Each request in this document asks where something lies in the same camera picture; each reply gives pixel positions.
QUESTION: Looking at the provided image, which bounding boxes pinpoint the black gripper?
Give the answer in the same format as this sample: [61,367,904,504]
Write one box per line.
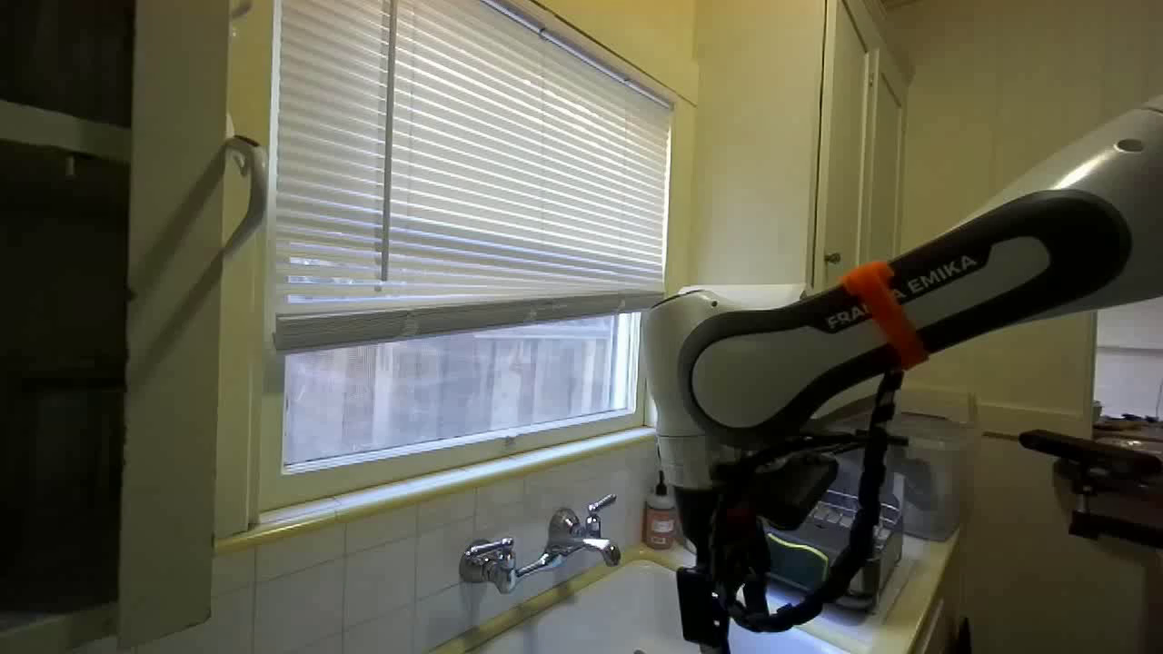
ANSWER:
[678,567,729,654]

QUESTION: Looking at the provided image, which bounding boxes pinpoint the black camera stand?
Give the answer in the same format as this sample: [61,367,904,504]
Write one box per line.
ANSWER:
[1017,430,1163,550]

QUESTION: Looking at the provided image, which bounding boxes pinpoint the white sink basin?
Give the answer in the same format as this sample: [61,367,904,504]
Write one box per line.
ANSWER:
[466,552,851,654]

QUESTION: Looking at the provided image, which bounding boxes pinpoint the clear plastic container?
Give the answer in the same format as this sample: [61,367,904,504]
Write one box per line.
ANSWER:
[891,412,976,541]

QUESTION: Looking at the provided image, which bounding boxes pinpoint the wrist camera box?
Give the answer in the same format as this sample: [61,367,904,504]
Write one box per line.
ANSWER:
[750,458,841,532]

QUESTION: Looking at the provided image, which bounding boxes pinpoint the chrome wall faucet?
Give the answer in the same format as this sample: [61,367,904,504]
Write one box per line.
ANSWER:
[457,494,622,591]

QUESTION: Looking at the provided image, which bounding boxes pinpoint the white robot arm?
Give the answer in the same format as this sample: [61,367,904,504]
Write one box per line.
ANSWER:
[644,103,1163,654]

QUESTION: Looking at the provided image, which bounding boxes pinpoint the white window blinds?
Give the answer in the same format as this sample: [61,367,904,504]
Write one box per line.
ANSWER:
[274,0,673,352]

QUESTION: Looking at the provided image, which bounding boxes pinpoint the orange-capped soap bottle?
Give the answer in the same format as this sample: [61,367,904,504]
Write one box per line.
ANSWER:
[644,474,678,550]

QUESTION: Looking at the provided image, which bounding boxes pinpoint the metal dish rack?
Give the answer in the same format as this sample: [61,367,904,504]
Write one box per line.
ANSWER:
[766,453,904,613]

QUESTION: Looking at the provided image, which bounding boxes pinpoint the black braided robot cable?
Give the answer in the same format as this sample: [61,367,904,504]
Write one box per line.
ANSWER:
[706,367,910,640]

